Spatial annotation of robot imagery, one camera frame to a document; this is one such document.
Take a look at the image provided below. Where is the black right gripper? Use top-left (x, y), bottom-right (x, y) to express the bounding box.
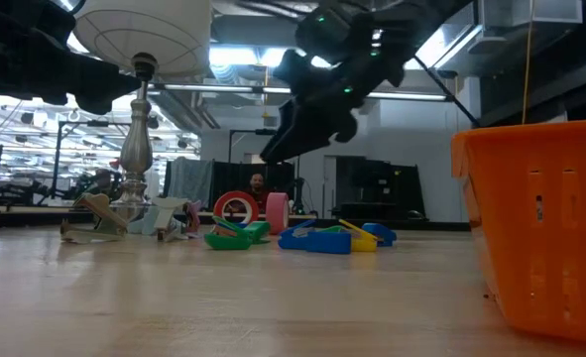
top-left (260, 49), bottom-right (406, 166)

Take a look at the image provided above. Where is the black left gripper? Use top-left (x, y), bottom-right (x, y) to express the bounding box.
top-left (0, 0), bottom-right (143, 116)

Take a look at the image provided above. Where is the pink tape roll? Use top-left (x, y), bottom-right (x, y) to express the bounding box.
top-left (265, 191), bottom-right (291, 236)

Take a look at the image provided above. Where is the red tape roll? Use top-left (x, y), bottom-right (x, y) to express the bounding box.
top-left (212, 190), bottom-right (261, 230)

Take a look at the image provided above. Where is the lilac staple remover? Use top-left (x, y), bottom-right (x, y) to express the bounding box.
top-left (185, 199), bottom-right (203, 240)

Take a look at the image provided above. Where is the yellow stapler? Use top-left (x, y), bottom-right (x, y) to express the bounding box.
top-left (338, 218), bottom-right (379, 254)

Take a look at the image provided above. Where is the pale grey staple remover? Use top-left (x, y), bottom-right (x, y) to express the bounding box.
top-left (152, 196), bottom-right (190, 244)

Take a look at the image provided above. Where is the light blue staple remover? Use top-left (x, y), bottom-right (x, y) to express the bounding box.
top-left (126, 205), bottom-right (159, 236)

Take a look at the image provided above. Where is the orange plastic basket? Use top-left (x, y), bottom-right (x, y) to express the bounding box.
top-left (450, 118), bottom-right (586, 347)

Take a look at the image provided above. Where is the white table lamp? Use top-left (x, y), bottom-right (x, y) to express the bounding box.
top-left (72, 0), bottom-right (213, 222)

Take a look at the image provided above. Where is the person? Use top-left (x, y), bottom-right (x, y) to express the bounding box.
top-left (91, 168), bottom-right (118, 200)
top-left (246, 173), bottom-right (270, 213)

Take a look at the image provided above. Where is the black curtain panel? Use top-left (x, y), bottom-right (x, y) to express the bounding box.
top-left (211, 159), bottom-right (297, 209)

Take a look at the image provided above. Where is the long ceiling light bar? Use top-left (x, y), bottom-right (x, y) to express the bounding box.
top-left (146, 82), bottom-right (456, 103)

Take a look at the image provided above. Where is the black cabinet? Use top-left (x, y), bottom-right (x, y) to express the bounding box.
top-left (335, 155), bottom-right (427, 220)

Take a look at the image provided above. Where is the grey hanging cloth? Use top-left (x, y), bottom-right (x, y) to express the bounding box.
top-left (166, 157), bottom-right (215, 209)

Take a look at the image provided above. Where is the wooden workbench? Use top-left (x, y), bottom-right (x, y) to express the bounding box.
top-left (0, 203), bottom-right (95, 230)

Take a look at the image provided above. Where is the black gantry frame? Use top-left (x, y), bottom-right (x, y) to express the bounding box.
top-left (227, 128), bottom-right (302, 168)
top-left (49, 120), bottom-right (125, 199)

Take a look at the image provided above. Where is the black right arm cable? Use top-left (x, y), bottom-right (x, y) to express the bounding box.
top-left (413, 55), bottom-right (481, 128)

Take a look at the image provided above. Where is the yellow extension cord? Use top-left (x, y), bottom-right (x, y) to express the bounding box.
top-left (521, 0), bottom-right (535, 125)

